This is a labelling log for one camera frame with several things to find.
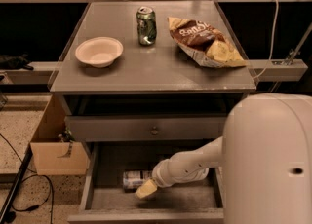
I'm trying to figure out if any closed grey top drawer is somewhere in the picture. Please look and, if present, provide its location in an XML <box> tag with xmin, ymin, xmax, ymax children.
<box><xmin>65</xmin><ymin>116</ymin><xmax>225</xmax><ymax>142</ymax></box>

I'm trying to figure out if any brown yellow chip bag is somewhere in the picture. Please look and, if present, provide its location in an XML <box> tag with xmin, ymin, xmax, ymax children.
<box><xmin>168</xmin><ymin>17</ymin><xmax>247</xmax><ymax>68</ymax></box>

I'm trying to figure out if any white paper bowl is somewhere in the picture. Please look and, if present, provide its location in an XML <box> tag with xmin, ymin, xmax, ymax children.
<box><xmin>75</xmin><ymin>37</ymin><xmax>123</xmax><ymax>68</ymax></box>

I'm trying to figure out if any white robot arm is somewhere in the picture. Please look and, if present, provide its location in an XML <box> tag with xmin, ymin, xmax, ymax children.
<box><xmin>136</xmin><ymin>93</ymin><xmax>312</xmax><ymax>224</ymax></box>

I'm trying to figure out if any green soda can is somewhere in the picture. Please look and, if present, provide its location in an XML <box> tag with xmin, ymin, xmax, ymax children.
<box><xmin>136</xmin><ymin>6</ymin><xmax>157</xmax><ymax>46</ymax></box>

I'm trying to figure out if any black object on ledge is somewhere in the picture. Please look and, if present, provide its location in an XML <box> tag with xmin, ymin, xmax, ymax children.
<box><xmin>0</xmin><ymin>54</ymin><xmax>33</xmax><ymax>70</ymax></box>

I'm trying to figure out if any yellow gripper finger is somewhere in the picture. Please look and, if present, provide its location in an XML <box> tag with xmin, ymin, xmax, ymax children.
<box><xmin>136</xmin><ymin>179</ymin><xmax>158</xmax><ymax>199</ymax></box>

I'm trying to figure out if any cardboard box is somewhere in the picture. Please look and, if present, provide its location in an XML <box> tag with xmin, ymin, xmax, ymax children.
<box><xmin>30</xmin><ymin>96</ymin><xmax>89</xmax><ymax>175</ymax></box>

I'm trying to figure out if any round brass drawer knob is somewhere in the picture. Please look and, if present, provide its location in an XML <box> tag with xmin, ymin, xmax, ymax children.
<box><xmin>150</xmin><ymin>127</ymin><xmax>159</xmax><ymax>135</ymax></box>

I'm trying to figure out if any black floor cable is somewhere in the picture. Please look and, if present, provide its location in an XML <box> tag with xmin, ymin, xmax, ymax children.
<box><xmin>0</xmin><ymin>132</ymin><xmax>55</xmax><ymax>224</ymax></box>

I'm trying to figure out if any open grey middle drawer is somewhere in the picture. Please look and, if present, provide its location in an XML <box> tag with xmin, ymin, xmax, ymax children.
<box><xmin>68</xmin><ymin>140</ymin><xmax>224</xmax><ymax>224</ymax></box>

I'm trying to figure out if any grey drawer cabinet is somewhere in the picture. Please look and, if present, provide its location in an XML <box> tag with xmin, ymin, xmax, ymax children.
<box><xmin>48</xmin><ymin>0</ymin><xmax>257</xmax><ymax>224</ymax></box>

